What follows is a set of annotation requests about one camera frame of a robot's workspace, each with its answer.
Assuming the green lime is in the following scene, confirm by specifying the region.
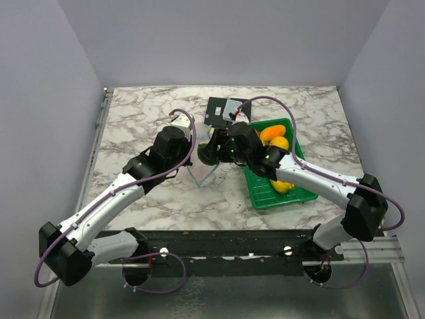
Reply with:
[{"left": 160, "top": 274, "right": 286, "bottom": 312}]
[{"left": 197, "top": 144, "right": 219, "bottom": 166}]

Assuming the clear zip top bag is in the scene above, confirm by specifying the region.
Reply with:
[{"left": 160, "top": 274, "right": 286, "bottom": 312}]
[{"left": 186, "top": 126, "right": 219, "bottom": 188}]

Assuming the green plastic tray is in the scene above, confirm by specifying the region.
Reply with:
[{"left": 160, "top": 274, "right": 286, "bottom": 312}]
[{"left": 243, "top": 118, "right": 319, "bottom": 210}]

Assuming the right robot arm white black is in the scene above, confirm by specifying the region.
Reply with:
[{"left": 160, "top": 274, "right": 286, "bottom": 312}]
[{"left": 197, "top": 122, "right": 388, "bottom": 260}]

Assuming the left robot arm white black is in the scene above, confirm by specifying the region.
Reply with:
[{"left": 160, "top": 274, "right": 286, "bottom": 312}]
[{"left": 39, "top": 124, "right": 196, "bottom": 286}]

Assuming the orange yellow mango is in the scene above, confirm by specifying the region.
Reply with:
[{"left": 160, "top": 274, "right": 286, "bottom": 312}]
[{"left": 260, "top": 125, "right": 286, "bottom": 142}]

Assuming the black flat box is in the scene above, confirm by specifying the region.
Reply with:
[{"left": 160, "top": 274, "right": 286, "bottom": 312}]
[{"left": 204, "top": 97, "right": 252, "bottom": 129}]

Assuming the yellow peach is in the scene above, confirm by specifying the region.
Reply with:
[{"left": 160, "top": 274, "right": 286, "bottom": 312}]
[{"left": 269, "top": 136, "right": 290, "bottom": 150}]

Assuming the grey translucent small case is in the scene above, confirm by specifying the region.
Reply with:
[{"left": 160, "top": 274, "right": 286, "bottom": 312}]
[{"left": 222, "top": 99, "right": 242, "bottom": 122}]

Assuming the yellow banana bunch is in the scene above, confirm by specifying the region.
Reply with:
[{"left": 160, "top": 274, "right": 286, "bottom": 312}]
[{"left": 270, "top": 179, "right": 295, "bottom": 194}]

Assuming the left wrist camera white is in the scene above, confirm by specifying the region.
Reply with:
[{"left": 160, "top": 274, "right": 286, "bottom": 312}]
[{"left": 170, "top": 113, "right": 192, "bottom": 135}]

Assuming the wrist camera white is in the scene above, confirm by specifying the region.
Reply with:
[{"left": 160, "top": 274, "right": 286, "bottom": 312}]
[
  {"left": 170, "top": 113, "right": 192, "bottom": 135},
  {"left": 228, "top": 110, "right": 250, "bottom": 125}
]

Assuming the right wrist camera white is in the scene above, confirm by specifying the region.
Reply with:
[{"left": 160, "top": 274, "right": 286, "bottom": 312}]
[{"left": 228, "top": 110, "right": 250, "bottom": 125}]

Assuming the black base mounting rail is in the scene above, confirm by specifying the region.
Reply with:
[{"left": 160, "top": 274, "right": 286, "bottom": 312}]
[{"left": 111, "top": 229, "right": 343, "bottom": 277}]

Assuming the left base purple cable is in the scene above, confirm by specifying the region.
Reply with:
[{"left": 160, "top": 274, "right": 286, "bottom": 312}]
[{"left": 123, "top": 251, "right": 187, "bottom": 295}]

